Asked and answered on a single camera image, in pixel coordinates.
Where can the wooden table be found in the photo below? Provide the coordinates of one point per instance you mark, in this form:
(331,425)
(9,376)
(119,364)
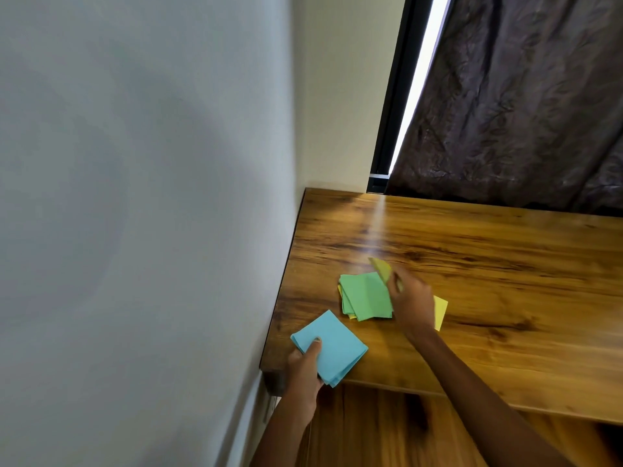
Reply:
(462,296)

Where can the dark brown curtain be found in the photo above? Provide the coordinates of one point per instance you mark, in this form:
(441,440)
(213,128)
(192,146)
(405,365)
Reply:
(516,102)

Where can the stack of green paper squares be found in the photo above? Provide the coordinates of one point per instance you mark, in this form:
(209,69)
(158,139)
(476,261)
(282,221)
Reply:
(366,296)

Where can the person's right hand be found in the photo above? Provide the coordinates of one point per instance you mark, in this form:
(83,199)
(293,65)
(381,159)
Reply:
(412,303)

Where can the person's left hand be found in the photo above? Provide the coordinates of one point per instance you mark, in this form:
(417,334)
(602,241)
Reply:
(301,379)

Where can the person's left thumb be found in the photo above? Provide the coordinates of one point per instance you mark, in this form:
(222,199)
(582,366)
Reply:
(314,347)

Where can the person's right forearm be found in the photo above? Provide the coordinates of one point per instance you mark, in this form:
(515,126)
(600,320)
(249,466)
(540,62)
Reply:
(479,408)

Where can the stack of blue paper squares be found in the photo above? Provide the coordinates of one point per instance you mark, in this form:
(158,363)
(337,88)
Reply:
(332,347)

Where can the person's left forearm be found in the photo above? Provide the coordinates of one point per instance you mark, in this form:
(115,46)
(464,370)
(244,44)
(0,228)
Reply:
(281,432)

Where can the person's right fingers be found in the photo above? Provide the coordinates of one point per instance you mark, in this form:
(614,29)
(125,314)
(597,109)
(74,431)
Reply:
(393,282)

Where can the yellow paper sheet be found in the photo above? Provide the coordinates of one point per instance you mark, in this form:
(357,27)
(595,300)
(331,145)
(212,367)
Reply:
(440,311)

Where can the black window frame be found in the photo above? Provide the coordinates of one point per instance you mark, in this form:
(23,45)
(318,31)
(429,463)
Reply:
(396,92)

